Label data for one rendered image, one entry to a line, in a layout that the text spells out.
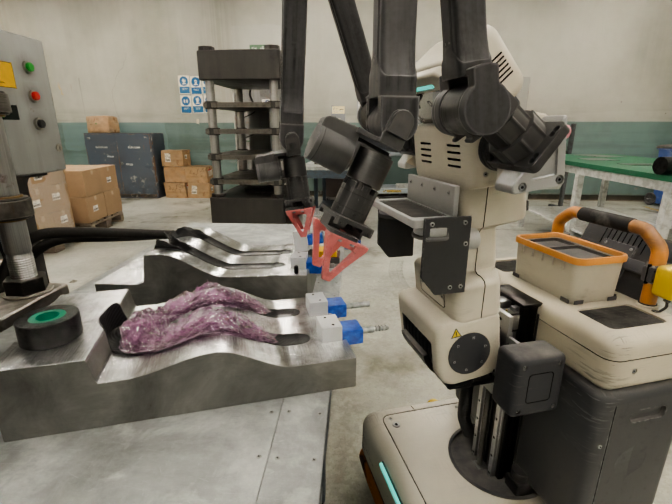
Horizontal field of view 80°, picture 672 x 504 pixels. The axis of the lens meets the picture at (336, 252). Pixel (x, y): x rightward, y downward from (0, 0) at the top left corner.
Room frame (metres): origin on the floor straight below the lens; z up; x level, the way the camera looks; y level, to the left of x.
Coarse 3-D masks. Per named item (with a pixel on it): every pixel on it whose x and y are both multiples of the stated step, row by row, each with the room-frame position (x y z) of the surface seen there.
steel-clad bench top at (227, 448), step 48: (240, 240) 1.47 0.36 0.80; (288, 240) 1.47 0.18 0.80; (336, 288) 0.99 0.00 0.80; (0, 336) 0.74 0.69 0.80; (0, 432) 0.46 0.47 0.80; (96, 432) 0.46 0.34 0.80; (144, 432) 0.46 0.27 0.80; (192, 432) 0.46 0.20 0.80; (240, 432) 0.46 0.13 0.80; (288, 432) 0.46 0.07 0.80; (0, 480) 0.38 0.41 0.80; (48, 480) 0.38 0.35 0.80; (96, 480) 0.38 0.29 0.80; (144, 480) 0.38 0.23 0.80; (192, 480) 0.38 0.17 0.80; (240, 480) 0.38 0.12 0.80; (288, 480) 0.38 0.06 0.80
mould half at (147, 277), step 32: (160, 256) 0.87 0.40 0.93; (192, 256) 0.91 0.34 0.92; (224, 256) 0.99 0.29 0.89; (256, 256) 1.01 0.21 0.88; (288, 256) 0.99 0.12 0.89; (96, 288) 0.88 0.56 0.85; (128, 288) 0.87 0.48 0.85; (160, 288) 0.87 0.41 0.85; (192, 288) 0.87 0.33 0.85; (256, 288) 0.86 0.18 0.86; (288, 288) 0.86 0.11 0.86
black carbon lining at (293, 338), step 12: (108, 312) 0.63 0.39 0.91; (120, 312) 0.65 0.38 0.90; (276, 312) 0.74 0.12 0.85; (288, 312) 0.74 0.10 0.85; (108, 324) 0.62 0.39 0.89; (120, 324) 0.65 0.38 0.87; (108, 336) 0.61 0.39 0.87; (120, 336) 0.62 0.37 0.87; (276, 336) 0.64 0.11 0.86; (288, 336) 0.64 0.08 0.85; (300, 336) 0.64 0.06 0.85
